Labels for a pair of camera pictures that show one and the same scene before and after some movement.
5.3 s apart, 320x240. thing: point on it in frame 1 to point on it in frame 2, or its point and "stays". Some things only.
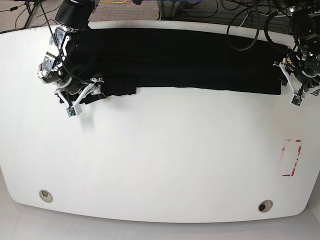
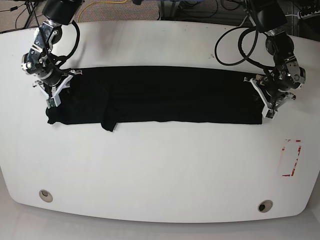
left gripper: [90, 92] to [53, 85]
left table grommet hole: [46, 195] stays
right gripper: [294, 79] to [271, 95]
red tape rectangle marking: [283, 149] stays
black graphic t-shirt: [123, 60] to [109, 96]
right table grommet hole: [265, 205] stays
